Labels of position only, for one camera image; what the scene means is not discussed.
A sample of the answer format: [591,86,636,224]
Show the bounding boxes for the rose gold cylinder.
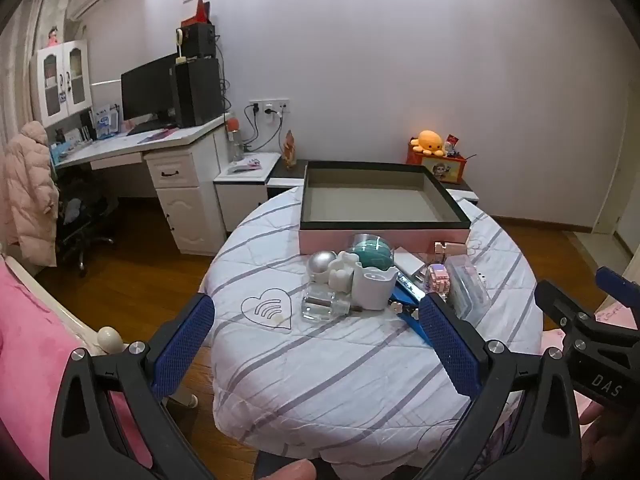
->
[434,240,469,262]

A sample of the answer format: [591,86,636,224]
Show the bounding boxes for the black computer tower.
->
[172,57,225,129]

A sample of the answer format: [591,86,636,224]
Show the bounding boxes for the teal round container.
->
[347,233,397,272]

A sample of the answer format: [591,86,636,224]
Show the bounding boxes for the white wall socket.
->
[248,99,291,116]

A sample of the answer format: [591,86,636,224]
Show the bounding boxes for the black office chair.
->
[52,165,121,277]

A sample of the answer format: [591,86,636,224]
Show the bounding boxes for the light blue box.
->
[397,306,436,349]

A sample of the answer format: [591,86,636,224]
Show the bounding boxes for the dark-topped low cabinet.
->
[267,159,482,207]

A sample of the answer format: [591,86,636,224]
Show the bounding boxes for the clear glass perfume bottle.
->
[301,285,352,323]

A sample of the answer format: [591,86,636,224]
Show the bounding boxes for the pink puffer jacket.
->
[0,121,60,267]

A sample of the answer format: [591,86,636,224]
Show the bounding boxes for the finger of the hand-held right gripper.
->
[594,266,640,332]
[534,280,598,358]

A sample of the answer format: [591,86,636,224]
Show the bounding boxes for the black monitor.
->
[121,54,180,126]

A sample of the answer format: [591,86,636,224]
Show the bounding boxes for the dark blue gold-edged box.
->
[390,277,427,307]

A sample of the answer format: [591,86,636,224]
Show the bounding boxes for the white curtain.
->
[0,0,57,136]

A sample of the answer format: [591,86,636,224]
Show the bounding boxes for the white charger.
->
[394,251,427,278]

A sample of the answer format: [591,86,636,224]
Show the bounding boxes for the clear plastic case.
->
[444,256,493,319]

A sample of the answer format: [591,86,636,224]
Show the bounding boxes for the silver ball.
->
[307,250,342,281]

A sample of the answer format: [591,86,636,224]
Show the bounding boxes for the bottle with red cap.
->
[225,115,246,163]

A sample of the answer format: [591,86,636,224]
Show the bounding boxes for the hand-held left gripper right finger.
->
[415,291,583,480]

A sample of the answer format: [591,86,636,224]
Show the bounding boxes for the black speaker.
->
[181,22,217,60]

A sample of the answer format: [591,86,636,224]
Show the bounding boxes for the white desk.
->
[50,114,232,257]

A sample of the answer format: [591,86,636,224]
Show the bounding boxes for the blue and white boxes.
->
[92,104,124,138]

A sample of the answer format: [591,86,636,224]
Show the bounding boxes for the white glass-door cabinet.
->
[29,40,94,129]

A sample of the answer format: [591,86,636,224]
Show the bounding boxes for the black power cable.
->
[243,105,267,154]

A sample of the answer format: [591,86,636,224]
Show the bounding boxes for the pink box with black rim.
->
[299,160,472,257]

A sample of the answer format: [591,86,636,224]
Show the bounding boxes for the orange octopus plush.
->
[410,130,446,156]

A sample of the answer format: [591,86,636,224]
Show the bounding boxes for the person's right hand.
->
[579,402,608,480]

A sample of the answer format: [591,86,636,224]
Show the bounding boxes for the small brown figurine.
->
[282,130,299,169]

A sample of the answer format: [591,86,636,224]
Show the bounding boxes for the white scalloped holder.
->
[352,266,399,312]

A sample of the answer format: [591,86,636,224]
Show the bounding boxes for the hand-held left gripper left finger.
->
[49,292,236,480]

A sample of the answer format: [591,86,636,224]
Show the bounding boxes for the red tin box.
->
[406,147,469,185]

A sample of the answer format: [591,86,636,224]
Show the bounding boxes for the white bed frame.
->
[0,252,201,408]

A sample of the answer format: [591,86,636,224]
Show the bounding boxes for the person's left hand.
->
[254,460,317,480]

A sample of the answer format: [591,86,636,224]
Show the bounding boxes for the white nightstand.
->
[214,152,282,234]

